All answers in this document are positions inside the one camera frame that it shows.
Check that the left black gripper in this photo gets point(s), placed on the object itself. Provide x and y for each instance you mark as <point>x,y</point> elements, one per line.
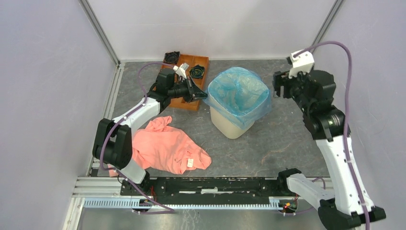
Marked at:
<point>197,94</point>

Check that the orange wooden divided tray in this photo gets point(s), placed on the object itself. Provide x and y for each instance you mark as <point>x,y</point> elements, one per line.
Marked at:
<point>180,87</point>

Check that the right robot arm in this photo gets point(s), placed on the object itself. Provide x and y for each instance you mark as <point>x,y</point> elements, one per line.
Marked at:
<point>348,205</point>

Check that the rolled dark tie right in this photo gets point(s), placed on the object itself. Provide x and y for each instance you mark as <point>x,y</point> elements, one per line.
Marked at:
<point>197,72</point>

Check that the blue plastic trash bag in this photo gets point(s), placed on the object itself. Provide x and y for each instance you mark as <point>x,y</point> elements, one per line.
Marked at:
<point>239,95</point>

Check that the aluminium corner post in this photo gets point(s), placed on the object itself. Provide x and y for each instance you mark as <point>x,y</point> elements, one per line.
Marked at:
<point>99,30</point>
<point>337,5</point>

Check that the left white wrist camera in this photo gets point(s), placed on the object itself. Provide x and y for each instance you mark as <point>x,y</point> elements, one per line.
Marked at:
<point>181,71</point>

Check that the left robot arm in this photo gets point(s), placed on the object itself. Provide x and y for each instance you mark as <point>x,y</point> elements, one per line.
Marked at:
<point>113,140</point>

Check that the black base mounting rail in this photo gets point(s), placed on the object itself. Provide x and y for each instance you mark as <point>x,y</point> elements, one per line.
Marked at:
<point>214,190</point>

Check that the pink cloth shirt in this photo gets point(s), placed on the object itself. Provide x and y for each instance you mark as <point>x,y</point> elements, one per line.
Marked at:
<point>166,148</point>

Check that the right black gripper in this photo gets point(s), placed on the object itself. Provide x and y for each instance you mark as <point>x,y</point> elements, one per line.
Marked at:
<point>283,77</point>

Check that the cream plastic trash bin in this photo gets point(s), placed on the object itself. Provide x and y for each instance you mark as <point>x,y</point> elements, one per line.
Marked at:
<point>227,128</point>

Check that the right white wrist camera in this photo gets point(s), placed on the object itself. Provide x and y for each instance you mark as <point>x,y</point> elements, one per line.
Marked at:
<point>302,63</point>

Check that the left aluminium corner post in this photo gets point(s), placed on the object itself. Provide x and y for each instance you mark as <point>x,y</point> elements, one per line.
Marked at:
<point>99,30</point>

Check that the right aluminium corner post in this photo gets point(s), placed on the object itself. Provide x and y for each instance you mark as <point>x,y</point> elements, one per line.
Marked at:
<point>337,5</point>

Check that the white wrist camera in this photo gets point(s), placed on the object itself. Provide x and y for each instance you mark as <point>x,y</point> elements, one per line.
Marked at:
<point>302,63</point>
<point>181,71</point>

